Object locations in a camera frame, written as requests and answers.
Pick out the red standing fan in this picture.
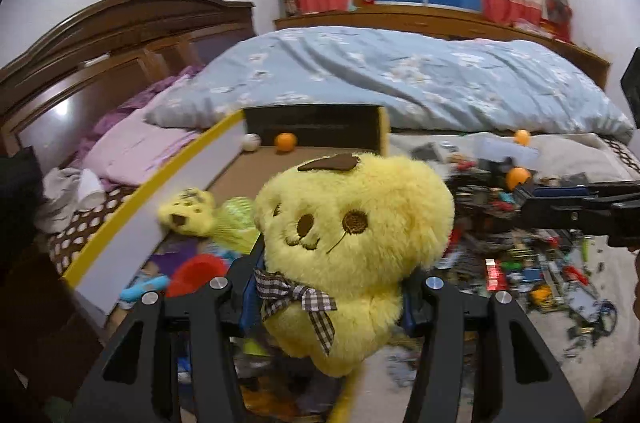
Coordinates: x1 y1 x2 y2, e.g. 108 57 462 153
542 0 573 41

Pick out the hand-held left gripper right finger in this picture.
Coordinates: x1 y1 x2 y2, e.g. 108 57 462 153
400 273 586 423

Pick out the purple blanket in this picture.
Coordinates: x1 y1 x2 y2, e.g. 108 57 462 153
75 64 206 164

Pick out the blue floral duvet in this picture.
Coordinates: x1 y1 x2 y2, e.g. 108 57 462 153
145 27 635 144

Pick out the yellow-rimmed cardboard box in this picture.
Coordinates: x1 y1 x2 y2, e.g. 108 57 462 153
62 104 391 423

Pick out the black clothing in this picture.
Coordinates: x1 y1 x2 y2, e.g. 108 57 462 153
0 146 46 264

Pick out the small yellow plush dog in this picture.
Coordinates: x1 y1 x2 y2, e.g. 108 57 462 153
157 187 217 236

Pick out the pile of toy bricks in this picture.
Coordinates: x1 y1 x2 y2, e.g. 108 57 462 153
390 140 621 354

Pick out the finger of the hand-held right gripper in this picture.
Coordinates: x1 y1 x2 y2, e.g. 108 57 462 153
527 182 640 204
515 198 640 249

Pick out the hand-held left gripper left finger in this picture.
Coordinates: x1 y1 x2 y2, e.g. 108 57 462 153
70 238 266 423

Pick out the blue case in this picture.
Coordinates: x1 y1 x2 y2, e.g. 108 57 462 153
119 275 168 304

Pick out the white cloth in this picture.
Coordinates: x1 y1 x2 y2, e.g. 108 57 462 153
36 167 107 234

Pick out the wooden headboard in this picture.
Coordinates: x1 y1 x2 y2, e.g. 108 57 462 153
0 0 257 164

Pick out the yellow plush bear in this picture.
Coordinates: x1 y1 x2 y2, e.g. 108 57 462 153
252 152 457 376

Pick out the red plastic toy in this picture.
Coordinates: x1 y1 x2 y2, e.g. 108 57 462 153
167 254 231 299

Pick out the pink pillow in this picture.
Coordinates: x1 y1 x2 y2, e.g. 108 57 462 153
82 100 201 189

